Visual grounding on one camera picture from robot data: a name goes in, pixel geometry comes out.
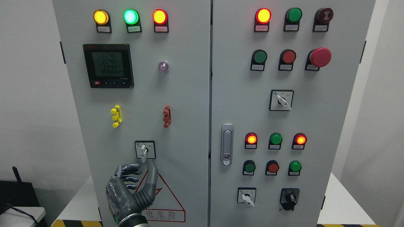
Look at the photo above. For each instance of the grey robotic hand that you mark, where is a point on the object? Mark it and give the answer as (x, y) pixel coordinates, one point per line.
(121, 201)

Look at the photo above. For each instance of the white rotary switch door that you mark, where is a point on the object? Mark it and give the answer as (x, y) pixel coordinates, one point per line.
(145, 150)

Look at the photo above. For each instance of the robot forearm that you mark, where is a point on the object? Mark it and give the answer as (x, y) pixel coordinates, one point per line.
(134, 220)

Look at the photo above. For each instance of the lit green indicator light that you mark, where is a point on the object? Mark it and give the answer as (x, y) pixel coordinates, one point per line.
(131, 16)

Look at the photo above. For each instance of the yellow indicator light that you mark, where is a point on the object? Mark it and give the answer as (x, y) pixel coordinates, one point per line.
(101, 17)

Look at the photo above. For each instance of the red electrical warning sticker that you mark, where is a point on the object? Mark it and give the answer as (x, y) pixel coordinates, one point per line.
(166, 207)

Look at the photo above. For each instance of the yellow terminal connector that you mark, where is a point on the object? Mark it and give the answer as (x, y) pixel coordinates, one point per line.
(116, 116)

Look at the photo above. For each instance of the red terminal connector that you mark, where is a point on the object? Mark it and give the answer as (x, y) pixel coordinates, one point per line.
(167, 116)

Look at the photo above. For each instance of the black device with antenna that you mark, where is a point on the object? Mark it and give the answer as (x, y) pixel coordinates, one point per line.
(17, 193)

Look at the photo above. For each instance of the white box lower left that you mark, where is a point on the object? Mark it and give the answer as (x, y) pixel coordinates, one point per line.
(12, 218)

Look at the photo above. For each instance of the green push button lower left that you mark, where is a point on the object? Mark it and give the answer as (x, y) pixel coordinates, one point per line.
(249, 167)

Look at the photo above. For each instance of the green push button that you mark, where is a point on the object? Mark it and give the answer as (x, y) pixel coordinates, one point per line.
(295, 167)
(259, 56)
(249, 167)

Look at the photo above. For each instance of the black digital power meter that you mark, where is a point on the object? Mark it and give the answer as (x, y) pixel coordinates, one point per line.
(109, 66)

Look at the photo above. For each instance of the clear white indicator lamp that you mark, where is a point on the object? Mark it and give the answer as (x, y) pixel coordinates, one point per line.
(163, 66)

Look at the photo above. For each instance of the lit red light lower left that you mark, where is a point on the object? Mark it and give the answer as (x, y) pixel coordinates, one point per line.
(251, 138)

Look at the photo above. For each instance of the lit red light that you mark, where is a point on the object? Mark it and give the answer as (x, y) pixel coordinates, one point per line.
(300, 139)
(251, 138)

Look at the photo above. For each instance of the red push button lower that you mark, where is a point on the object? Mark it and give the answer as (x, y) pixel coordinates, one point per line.
(272, 168)

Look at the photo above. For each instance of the red push button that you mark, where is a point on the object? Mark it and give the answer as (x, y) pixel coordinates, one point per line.
(288, 56)
(272, 168)

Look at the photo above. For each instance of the grey electrical cabinet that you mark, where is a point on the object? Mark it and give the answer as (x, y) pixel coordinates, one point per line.
(212, 81)

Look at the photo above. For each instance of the green indicator light lower middle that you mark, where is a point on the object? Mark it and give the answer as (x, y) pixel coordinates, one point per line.
(275, 139)

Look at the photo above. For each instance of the black rotary selector knob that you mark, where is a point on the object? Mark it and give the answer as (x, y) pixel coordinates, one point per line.
(289, 198)

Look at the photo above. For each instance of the green push button lower right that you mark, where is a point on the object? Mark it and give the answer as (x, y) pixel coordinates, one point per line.
(295, 167)

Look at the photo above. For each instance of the lit red light lower right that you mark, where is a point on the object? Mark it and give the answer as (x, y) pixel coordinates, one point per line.
(300, 139)

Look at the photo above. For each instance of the red indicator light left door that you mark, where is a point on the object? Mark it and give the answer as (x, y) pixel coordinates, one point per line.
(160, 16)

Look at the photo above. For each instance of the green push button upper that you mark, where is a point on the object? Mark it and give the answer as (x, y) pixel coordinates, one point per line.
(259, 56)

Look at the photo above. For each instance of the red push button upper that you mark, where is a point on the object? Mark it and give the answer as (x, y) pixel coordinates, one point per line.
(288, 56)

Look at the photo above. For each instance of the red indicator light right top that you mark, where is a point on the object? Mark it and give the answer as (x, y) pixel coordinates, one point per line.
(263, 16)

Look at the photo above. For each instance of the red emergency stop button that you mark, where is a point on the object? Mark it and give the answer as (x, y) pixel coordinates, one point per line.
(320, 57)

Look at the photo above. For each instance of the green indicator light top right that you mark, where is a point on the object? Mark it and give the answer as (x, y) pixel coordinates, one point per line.
(293, 15)

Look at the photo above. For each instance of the dark red buzzer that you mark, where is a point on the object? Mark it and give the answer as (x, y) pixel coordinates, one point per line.
(324, 16)

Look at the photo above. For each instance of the silver door latch handle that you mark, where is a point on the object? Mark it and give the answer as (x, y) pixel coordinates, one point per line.
(227, 131)

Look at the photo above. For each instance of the white rotary switch right lower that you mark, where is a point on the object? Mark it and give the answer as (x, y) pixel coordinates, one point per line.
(246, 195)

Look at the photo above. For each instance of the white rotary switch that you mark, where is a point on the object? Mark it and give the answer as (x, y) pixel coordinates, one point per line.
(281, 100)
(246, 195)

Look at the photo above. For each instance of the white rotary switch right upper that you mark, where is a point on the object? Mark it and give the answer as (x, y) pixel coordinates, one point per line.
(281, 100)

